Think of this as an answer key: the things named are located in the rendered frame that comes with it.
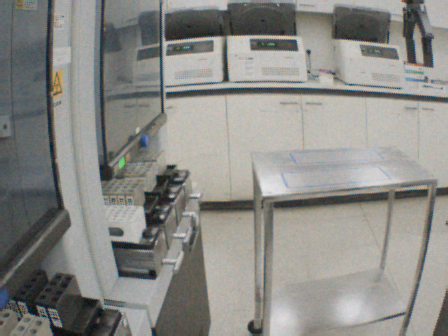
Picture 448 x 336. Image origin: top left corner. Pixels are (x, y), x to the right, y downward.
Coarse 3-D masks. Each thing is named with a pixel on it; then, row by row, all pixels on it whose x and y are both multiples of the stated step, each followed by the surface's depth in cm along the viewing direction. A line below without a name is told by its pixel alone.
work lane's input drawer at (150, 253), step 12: (156, 228) 106; (144, 240) 99; (156, 240) 102; (120, 252) 97; (132, 252) 97; (144, 252) 97; (156, 252) 99; (180, 252) 108; (120, 264) 98; (132, 264) 98; (144, 264) 98; (156, 264) 98
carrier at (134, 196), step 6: (138, 180) 121; (132, 186) 116; (138, 186) 117; (126, 192) 111; (132, 192) 111; (138, 192) 116; (126, 198) 111; (132, 198) 111; (138, 198) 116; (144, 198) 122; (132, 204) 112; (138, 204) 116
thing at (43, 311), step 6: (54, 276) 67; (60, 276) 68; (54, 282) 65; (48, 288) 63; (54, 288) 63; (42, 294) 60; (48, 294) 61; (36, 300) 58; (42, 300) 59; (36, 306) 58; (42, 306) 58; (42, 312) 58; (48, 312) 59; (48, 318) 59
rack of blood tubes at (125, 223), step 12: (108, 216) 101; (120, 216) 101; (132, 216) 100; (144, 216) 106; (108, 228) 108; (120, 228) 108; (132, 228) 97; (144, 228) 105; (120, 240) 98; (132, 240) 98
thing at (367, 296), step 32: (256, 160) 156; (288, 160) 154; (320, 160) 152; (352, 160) 150; (384, 160) 148; (256, 192) 168; (288, 192) 124; (320, 192) 124; (352, 192) 124; (256, 224) 171; (256, 256) 175; (384, 256) 178; (256, 288) 179; (288, 288) 176; (320, 288) 172; (352, 288) 167; (384, 288) 161; (416, 288) 136; (256, 320) 183; (288, 320) 151; (320, 320) 148; (352, 320) 143; (384, 320) 141
